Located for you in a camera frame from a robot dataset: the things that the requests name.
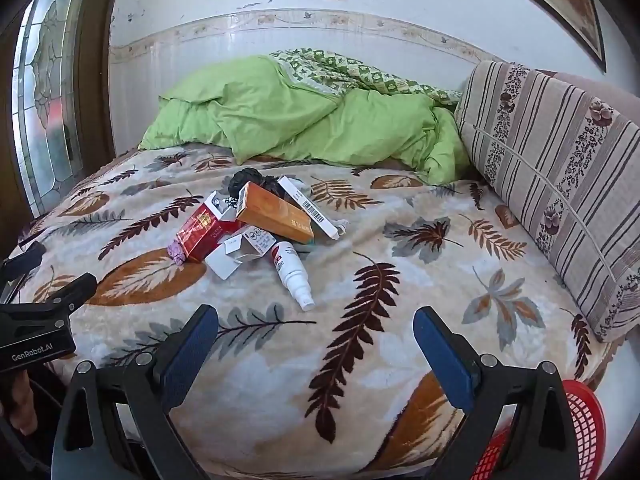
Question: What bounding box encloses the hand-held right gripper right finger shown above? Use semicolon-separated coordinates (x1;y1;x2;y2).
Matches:
412;306;583;480

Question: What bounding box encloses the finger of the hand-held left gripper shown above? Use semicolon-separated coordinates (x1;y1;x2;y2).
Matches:
0;241;47;288
30;272;99;315

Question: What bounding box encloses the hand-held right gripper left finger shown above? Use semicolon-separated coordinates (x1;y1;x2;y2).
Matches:
51;304;221;480

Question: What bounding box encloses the red snack packet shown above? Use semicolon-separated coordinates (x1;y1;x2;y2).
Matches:
177;190;246;264

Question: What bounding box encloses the white teal medicine box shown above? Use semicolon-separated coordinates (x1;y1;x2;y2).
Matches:
205;225;276;281

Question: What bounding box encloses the white spray bottle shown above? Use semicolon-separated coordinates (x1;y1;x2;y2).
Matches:
270;241;317;311

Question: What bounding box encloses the red plastic mesh basket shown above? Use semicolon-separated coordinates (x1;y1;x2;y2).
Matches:
467;379;608;480

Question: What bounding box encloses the orange carton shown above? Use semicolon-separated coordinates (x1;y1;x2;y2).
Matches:
235;181;316;245

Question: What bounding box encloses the black plastic bag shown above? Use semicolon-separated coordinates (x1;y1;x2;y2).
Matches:
227;167;286;198

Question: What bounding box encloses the white blue box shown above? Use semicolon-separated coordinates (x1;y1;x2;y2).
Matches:
276;175;341;241

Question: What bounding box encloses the person's left hand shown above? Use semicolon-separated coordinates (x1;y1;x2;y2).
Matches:
0;372;37;425

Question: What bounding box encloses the leaf printed blanket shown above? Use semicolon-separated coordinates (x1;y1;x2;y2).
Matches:
12;142;626;480

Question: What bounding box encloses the leaded glass door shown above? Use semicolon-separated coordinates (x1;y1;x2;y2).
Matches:
0;0;126;221

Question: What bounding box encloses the striped floral cushion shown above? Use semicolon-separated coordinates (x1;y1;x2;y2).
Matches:
454;60;640;343

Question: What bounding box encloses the green quilt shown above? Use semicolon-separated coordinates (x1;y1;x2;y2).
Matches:
137;49;471;186

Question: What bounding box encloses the pink brown sofa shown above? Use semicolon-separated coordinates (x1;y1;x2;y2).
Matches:
535;69;640;126

